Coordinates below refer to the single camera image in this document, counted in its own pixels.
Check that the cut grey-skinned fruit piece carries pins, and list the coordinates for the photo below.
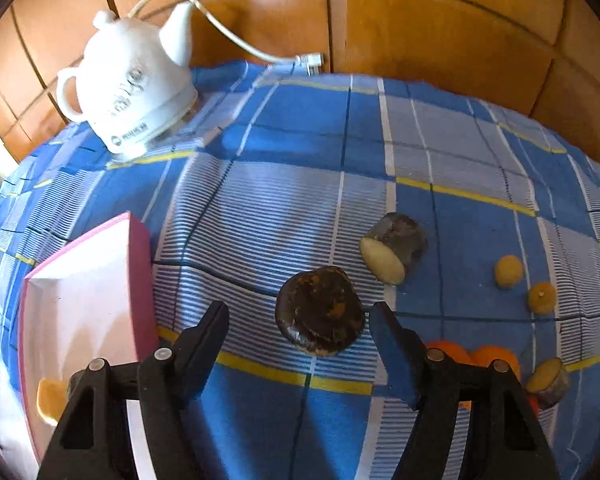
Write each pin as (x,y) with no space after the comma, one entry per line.
(547,380)

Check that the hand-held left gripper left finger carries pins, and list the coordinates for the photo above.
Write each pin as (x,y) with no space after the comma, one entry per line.
(207,345)

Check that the cut dark fruit pale face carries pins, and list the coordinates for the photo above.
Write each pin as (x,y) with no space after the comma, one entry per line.
(400,240)

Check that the small tangerine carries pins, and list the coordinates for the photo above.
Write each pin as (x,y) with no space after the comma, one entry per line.
(452,350)

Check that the blue plaid cloth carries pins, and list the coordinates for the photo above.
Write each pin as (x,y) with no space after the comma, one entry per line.
(305,200)

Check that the pink shallow box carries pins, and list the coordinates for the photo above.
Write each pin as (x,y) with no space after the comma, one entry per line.
(80,300)

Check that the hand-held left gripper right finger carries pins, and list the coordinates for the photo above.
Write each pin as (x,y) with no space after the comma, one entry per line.
(395,355)

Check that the yellow fruit slice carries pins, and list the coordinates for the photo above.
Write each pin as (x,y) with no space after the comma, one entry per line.
(50,400)

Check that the white kettle base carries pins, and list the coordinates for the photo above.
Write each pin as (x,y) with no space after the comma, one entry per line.
(205,135)

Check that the wooden wardrobe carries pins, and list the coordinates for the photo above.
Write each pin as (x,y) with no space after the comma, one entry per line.
(430,20)

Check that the dark brown round fruit piece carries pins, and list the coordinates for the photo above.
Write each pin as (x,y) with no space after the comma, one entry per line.
(320,310)

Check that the white ceramic electric kettle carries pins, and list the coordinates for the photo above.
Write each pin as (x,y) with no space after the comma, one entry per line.
(130,85)

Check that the small yellow round fruit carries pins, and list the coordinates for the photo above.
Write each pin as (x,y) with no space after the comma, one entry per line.
(542,300)
(508,271)

